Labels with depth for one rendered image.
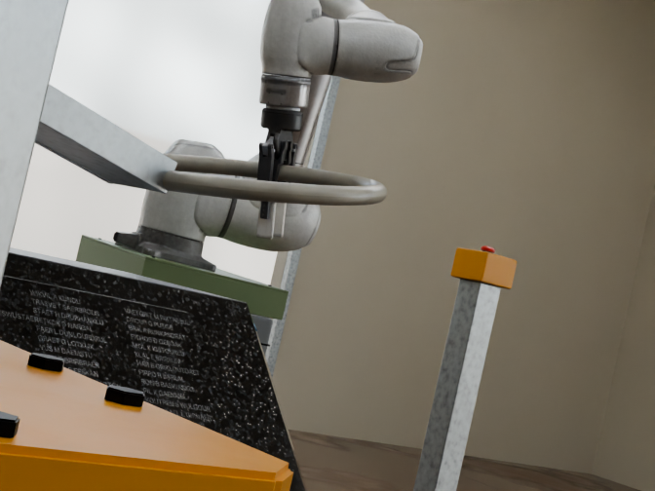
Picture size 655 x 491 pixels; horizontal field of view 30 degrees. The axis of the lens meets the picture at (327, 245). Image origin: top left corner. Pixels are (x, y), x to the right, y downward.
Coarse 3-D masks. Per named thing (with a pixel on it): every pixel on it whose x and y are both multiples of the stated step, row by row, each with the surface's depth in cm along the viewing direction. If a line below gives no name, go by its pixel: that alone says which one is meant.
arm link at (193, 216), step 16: (176, 144) 270; (192, 144) 269; (208, 144) 271; (224, 176) 270; (176, 192) 266; (144, 208) 270; (160, 208) 267; (176, 208) 266; (192, 208) 267; (208, 208) 268; (224, 208) 269; (144, 224) 269; (160, 224) 267; (176, 224) 266; (192, 224) 268; (208, 224) 269
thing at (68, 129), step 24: (48, 96) 155; (48, 120) 156; (72, 120) 159; (96, 120) 162; (48, 144) 169; (72, 144) 163; (96, 144) 163; (120, 144) 167; (144, 144) 170; (96, 168) 174; (120, 168) 168; (144, 168) 171; (168, 168) 175
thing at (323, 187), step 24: (192, 168) 216; (216, 168) 218; (240, 168) 218; (288, 168) 218; (192, 192) 174; (216, 192) 173; (240, 192) 173; (264, 192) 174; (288, 192) 175; (312, 192) 176; (336, 192) 179; (360, 192) 183; (384, 192) 192
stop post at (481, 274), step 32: (480, 256) 316; (480, 288) 316; (480, 320) 318; (448, 352) 320; (480, 352) 319; (448, 384) 318; (448, 416) 315; (448, 448) 316; (416, 480) 320; (448, 480) 317
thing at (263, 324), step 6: (252, 318) 265; (258, 318) 266; (264, 318) 267; (258, 324) 266; (264, 324) 267; (270, 324) 268; (258, 330) 266; (264, 330) 267; (270, 330) 268; (258, 336) 266; (264, 336) 267; (264, 342) 267; (264, 348) 267; (264, 354) 268
